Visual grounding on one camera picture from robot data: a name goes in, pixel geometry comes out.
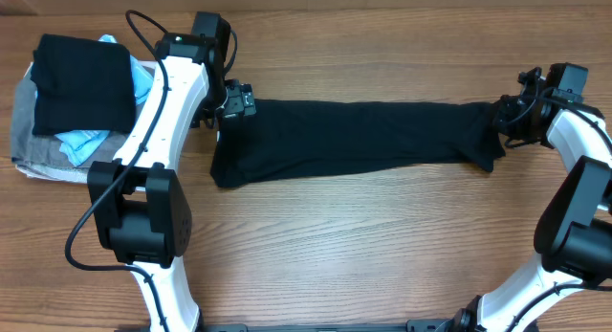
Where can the folded black garment on pile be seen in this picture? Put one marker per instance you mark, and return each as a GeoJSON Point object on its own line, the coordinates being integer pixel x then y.
{"type": "Point", "coordinates": [83, 85]}

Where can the folded white mesh garment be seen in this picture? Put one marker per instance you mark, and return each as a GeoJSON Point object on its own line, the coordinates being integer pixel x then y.
{"type": "Point", "coordinates": [56, 174]}

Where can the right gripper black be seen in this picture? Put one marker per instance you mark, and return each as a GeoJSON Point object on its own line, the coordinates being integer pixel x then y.
{"type": "Point", "coordinates": [499, 115]}

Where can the folded grey trousers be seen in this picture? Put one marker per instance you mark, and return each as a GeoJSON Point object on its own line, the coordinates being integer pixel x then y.
{"type": "Point", "coordinates": [75, 149]}

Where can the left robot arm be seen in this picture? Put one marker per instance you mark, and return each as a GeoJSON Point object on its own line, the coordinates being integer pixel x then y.
{"type": "Point", "coordinates": [140, 209]}

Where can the black t-shirt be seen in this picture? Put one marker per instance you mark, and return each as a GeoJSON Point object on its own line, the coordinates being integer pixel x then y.
{"type": "Point", "coordinates": [288, 139]}

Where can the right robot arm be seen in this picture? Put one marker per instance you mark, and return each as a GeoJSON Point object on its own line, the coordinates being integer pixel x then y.
{"type": "Point", "coordinates": [572, 246]}

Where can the folded light blue garment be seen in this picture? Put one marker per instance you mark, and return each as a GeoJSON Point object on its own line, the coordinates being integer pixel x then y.
{"type": "Point", "coordinates": [86, 143]}

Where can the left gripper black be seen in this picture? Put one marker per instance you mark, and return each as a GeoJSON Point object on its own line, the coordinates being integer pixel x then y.
{"type": "Point", "coordinates": [241, 100]}

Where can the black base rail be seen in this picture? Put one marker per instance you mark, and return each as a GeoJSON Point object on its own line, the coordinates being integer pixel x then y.
{"type": "Point", "coordinates": [409, 326]}

